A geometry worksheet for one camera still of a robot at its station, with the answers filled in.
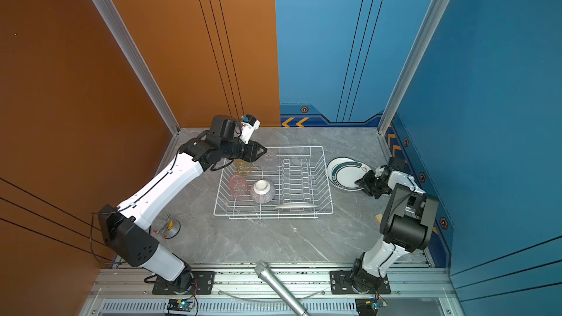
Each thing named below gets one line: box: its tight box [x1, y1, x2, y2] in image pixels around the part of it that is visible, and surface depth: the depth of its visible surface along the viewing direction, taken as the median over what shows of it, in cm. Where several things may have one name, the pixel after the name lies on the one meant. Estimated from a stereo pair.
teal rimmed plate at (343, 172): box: [326, 156, 372, 191], surface depth 102 cm
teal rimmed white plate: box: [326, 156, 360, 182], surface depth 104 cm
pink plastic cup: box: [229, 174, 251, 199], surface depth 93 cm
